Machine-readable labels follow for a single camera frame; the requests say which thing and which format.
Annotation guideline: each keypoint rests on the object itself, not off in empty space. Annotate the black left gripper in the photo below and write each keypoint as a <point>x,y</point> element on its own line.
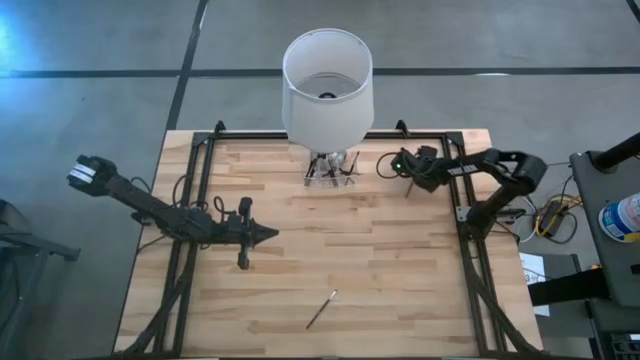
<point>245,257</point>

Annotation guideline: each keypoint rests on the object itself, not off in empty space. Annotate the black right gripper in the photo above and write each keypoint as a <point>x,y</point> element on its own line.
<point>432,167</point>

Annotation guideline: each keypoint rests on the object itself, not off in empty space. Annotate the thick black brush white-tipped bristles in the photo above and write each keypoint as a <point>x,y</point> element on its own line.
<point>312,170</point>

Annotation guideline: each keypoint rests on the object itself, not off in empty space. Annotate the long black makeup brush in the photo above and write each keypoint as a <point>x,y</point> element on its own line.
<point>320,311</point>

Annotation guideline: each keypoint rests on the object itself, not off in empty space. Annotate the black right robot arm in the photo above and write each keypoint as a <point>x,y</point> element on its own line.
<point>520,172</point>

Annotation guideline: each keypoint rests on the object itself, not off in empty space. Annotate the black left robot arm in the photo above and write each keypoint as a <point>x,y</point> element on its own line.
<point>135,197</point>

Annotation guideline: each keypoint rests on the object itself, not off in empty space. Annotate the clear acrylic organizer box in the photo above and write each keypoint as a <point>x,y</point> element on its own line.
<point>332,182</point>

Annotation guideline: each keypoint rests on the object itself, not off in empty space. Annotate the silver table lamp white shade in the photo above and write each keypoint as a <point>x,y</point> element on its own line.
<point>327,125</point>

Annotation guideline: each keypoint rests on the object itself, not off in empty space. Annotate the white paper sheet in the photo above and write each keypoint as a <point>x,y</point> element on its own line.
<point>530,265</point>

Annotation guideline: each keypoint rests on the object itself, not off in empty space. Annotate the black stand foot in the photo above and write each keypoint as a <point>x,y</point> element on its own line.
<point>565,290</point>

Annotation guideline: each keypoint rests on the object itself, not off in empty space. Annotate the grey cart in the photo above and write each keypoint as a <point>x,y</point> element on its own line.
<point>600,270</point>

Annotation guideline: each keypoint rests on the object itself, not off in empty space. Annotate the blue-label wipes canister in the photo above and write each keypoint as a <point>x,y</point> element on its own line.
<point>622,220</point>

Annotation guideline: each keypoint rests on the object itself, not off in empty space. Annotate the black floor stand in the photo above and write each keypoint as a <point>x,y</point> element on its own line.
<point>40,245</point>

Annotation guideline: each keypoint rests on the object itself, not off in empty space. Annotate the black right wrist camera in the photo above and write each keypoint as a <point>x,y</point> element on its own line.
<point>402,167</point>

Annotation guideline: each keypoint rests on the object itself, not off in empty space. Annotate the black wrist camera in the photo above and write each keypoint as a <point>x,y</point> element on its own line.
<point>402,167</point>
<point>232,222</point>

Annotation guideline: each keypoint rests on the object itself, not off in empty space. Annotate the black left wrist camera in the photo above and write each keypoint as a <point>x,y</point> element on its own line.
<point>232,222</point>

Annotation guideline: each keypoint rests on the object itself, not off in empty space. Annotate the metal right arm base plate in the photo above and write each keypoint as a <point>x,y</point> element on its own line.
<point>462,215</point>

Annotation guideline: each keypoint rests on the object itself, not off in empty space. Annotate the black aluminium table frame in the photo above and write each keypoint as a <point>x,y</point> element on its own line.
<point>250,135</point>

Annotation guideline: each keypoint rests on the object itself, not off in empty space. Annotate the black stand post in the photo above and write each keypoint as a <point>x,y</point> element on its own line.
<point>617,152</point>

